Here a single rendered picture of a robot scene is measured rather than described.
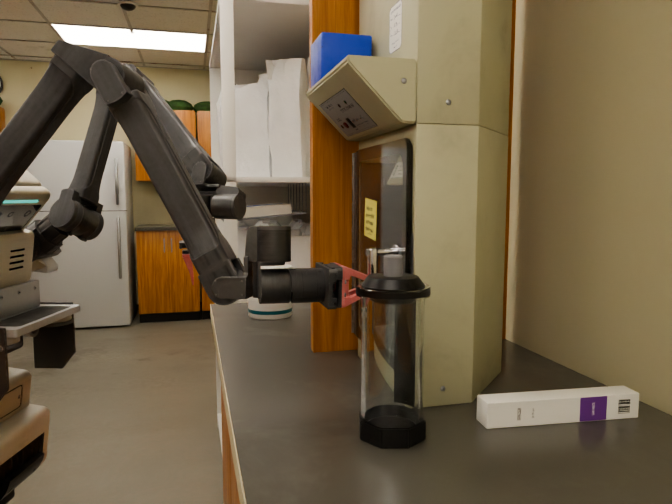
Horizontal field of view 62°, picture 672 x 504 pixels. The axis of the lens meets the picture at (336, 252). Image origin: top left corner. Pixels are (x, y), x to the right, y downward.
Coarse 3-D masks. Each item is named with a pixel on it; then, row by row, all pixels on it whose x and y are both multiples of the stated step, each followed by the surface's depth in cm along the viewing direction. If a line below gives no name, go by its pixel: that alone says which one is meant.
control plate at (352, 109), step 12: (336, 96) 101; (348, 96) 97; (324, 108) 112; (336, 108) 107; (348, 108) 102; (360, 108) 97; (336, 120) 113; (360, 120) 102; (372, 120) 97; (348, 132) 113
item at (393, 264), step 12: (384, 264) 81; (396, 264) 80; (372, 276) 81; (384, 276) 81; (396, 276) 80; (408, 276) 81; (372, 288) 78; (384, 288) 77; (396, 288) 77; (408, 288) 77
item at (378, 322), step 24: (360, 288) 79; (384, 312) 77; (408, 312) 77; (384, 336) 78; (408, 336) 78; (384, 360) 78; (408, 360) 78; (384, 384) 78; (408, 384) 79; (384, 408) 79; (408, 408) 79
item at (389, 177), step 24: (384, 144) 100; (408, 144) 90; (360, 168) 115; (384, 168) 101; (408, 168) 90; (360, 192) 116; (384, 192) 101; (408, 192) 91; (360, 216) 116; (384, 216) 101; (408, 216) 91; (360, 240) 116; (384, 240) 102; (408, 240) 91; (360, 264) 117; (408, 264) 92; (360, 312) 118; (360, 336) 118
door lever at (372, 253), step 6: (396, 246) 95; (366, 252) 95; (372, 252) 94; (378, 252) 94; (384, 252) 95; (390, 252) 95; (396, 252) 95; (372, 258) 94; (372, 264) 94; (372, 270) 94
